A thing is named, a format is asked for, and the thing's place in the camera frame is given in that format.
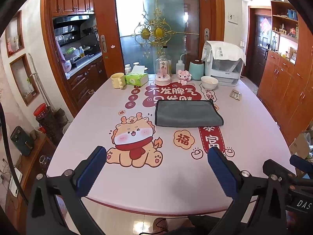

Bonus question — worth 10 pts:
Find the wooden shelf cabinet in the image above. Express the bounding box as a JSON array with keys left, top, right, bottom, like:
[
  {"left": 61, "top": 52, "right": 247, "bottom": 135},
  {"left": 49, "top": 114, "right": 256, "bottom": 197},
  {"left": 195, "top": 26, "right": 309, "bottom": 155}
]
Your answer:
[{"left": 257, "top": 0, "right": 313, "bottom": 145}]

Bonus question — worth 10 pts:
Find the cardboard box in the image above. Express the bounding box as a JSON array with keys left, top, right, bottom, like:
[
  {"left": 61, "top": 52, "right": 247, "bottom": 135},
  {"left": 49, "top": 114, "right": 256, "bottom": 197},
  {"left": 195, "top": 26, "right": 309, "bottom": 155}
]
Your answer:
[{"left": 289, "top": 130, "right": 313, "bottom": 160}]

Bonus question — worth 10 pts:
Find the white water dispenser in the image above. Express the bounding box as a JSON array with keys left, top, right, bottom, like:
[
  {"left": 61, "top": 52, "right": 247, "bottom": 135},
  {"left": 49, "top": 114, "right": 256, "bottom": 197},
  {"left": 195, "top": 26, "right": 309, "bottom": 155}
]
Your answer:
[{"left": 202, "top": 40, "right": 246, "bottom": 86}]

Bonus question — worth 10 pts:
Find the frosted glass sliding door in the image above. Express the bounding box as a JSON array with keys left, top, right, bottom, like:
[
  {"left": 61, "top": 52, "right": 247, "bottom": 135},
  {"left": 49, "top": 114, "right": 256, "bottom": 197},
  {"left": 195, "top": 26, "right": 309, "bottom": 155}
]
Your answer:
[{"left": 114, "top": 0, "right": 204, "bottom": 77}]

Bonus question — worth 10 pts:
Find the pink printed table cover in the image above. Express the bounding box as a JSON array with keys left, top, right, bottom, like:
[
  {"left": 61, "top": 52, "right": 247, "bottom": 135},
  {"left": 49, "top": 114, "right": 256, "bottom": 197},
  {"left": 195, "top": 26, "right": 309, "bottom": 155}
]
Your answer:
[{"left": 46, "top": 77, "right": 298, "bottom": 214}]

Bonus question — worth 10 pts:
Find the dark glass jar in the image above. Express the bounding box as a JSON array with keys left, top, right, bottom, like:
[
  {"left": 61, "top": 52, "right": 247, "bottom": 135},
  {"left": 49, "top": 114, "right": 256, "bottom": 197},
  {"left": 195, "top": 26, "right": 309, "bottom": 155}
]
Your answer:
[{"left": 36, "top": 106, "right": 64, "bottom": 145}]

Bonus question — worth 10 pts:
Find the red lid jar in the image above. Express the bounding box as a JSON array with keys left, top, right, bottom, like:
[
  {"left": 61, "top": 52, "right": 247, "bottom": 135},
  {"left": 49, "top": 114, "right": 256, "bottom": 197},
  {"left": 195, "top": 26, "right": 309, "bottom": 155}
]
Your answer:
[{"left": 33, "top": 103, "right": 48, "bottom": 118}]

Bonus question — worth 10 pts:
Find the green tissue box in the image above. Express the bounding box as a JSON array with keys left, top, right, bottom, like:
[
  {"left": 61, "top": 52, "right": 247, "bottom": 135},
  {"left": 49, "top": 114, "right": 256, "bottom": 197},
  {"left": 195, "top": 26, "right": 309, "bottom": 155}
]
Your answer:
[{"left": 124, "top": 65, "right": 149, "bottom": 87}]

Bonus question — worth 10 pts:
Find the brown slipper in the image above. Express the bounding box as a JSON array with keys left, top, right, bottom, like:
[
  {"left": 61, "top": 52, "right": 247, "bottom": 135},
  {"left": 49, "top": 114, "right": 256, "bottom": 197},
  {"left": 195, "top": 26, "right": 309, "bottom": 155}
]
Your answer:
[{"left": 153, "top": 217, "right": 170, "bottom": 234}]

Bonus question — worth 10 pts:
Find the white cover cloth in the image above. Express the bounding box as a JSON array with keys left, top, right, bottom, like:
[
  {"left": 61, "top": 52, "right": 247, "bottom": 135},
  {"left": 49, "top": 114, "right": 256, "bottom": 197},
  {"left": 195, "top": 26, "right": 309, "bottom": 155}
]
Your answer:
[{"left": 202, "top": 40, "right": 246, "bottom": 66}]

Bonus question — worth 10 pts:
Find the wall niche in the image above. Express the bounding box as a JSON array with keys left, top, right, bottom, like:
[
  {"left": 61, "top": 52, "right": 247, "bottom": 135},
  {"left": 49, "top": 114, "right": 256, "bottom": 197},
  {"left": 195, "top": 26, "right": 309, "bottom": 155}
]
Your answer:
[
  {"left": 4, "top": 11, "right": 25, "bottom": 58},
  {"left": 9, "top": 53, "right": 40, "bottom": 106}
]

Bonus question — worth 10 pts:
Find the yellow mug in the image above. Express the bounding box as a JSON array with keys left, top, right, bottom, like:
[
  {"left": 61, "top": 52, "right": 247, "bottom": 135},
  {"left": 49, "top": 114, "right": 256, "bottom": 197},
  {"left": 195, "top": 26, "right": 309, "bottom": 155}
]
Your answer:
[{"left": 111, "top": 73, "right": 127, "bottom": 89}]

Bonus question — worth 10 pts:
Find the teal canister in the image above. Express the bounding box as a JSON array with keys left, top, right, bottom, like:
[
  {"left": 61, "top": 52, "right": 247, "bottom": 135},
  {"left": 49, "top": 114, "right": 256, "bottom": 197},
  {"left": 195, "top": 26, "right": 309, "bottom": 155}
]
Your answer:
[{"left": 188, "top": 59, "right": 205, "bottom": 81}]

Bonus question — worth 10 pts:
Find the dark entrance door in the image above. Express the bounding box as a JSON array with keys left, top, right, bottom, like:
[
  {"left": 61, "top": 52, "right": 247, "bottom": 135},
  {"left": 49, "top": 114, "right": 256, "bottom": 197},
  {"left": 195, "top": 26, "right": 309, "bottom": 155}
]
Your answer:
[{"left": 251, "top": 14, "right": 272, "bottom": 87}]

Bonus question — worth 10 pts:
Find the wooden side table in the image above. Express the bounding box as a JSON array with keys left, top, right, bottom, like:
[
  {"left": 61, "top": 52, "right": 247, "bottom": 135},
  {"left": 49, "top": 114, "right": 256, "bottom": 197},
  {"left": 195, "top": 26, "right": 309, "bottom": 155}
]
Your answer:
[{"left": 4, "top": 132, "right": 57, "bottom": 227}]

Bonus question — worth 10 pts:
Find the wooden kitchen base cabinet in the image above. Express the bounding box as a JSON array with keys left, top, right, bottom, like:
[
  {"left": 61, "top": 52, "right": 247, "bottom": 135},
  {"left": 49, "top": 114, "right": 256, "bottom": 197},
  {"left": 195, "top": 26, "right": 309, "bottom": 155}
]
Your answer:
[{"left": 66, "top": 53, "right": 108, "bottom": 109}]

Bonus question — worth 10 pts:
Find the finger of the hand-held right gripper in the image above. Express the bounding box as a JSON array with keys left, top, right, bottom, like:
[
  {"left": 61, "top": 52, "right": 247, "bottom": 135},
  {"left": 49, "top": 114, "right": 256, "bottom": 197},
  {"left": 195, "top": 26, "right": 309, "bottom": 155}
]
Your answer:
[
  {"left": 290, "top": 155, "right": 313, "bottom": 175},
  {"left": 263, "top": 159, "right": 297, "bottom": 177}
]

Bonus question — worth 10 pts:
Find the pill blister pack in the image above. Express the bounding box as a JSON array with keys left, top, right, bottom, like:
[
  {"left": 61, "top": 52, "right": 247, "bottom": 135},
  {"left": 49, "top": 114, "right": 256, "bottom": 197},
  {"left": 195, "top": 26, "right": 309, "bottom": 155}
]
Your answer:
[{"left": 229, "top": 89, "right": 243, "bottom": 100}]

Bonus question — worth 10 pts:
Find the white bowl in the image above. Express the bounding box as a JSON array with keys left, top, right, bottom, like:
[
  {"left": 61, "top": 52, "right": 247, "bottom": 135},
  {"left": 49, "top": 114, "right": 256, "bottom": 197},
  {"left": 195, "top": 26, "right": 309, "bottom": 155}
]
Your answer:
[{"left": 201, "top": 76, "right": 219, "bottom": 90}]

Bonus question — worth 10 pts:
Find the red door decoration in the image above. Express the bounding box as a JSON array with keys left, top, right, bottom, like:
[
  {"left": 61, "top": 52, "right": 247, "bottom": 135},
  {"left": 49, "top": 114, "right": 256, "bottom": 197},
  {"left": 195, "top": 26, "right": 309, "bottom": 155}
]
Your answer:
[{"left": 259, "top": 17, "right": 271, "bottom": 34}]

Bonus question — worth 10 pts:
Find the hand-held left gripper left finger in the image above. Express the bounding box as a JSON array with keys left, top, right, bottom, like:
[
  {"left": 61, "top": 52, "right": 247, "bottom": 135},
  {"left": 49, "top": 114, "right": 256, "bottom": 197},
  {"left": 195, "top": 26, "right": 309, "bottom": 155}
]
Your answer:
[{"left": 26, "top": 146, "right": 107, "bottom": 235}]

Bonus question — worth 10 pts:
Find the dark green air fryer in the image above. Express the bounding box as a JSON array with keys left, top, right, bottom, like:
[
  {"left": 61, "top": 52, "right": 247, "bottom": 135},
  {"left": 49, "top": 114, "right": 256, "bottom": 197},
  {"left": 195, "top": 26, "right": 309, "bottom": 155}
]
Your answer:
[{"left": 10, "top": 126, "right": 35, "bottom": 157}]

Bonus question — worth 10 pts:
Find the grey towel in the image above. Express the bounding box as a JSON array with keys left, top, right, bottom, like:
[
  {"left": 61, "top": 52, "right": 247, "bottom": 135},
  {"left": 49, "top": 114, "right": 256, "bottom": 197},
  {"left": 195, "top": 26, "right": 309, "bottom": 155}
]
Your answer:
[{"left": 155, "top": 99, "right": 225, "bottom": 128}]

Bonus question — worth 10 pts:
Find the glass dome ornament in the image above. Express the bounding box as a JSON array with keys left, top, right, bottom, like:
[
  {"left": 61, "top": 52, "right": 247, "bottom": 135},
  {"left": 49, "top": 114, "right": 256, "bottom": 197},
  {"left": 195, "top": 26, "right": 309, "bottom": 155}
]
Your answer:
[{"left": 154, "top": 46, "right": 172, "bottom": 86}]

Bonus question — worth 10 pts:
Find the white power strip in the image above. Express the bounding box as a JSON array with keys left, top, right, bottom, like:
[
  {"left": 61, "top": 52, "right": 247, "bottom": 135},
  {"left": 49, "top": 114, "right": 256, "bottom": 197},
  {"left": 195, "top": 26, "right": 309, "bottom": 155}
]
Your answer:
[{"left": 8, "top": 167, "right": 24, "bottom": 197}]

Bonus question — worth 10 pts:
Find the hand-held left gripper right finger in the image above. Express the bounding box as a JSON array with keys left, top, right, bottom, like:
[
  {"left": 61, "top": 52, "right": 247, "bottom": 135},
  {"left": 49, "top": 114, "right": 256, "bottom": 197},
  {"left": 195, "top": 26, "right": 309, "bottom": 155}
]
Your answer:
[{"left": 207, "top": 147, "right": 288, "bottom": 235}]

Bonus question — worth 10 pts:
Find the mop handle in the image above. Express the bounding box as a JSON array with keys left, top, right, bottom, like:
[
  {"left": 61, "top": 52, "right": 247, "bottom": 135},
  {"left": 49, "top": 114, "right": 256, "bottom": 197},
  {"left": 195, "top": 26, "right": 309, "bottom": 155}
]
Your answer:
[{"left": 29, "top": 53, "right": 53, "bottom": 118}]

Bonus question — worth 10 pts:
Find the clear squeeze bottle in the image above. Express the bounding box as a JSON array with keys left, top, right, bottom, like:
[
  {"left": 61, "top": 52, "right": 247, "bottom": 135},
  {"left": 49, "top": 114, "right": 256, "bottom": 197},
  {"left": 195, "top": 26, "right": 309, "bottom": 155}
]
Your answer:
[{"left": 175, "top": 51, "right": 190, "bottom": 76}]

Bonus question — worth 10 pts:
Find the pink plush toy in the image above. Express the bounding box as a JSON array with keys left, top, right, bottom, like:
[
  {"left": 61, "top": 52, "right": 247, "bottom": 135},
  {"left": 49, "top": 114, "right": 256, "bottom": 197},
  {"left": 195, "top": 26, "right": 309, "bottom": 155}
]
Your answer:
[{"left": 177, "top": 70, "right": 192, "bottom": 84}]

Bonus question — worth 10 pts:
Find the black cable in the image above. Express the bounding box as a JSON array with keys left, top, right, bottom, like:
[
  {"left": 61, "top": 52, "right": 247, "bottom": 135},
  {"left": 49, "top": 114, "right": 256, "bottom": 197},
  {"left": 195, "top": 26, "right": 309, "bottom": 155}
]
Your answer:
[{"left": 0, "top": 102, "right": 28, "bottom": 207}]

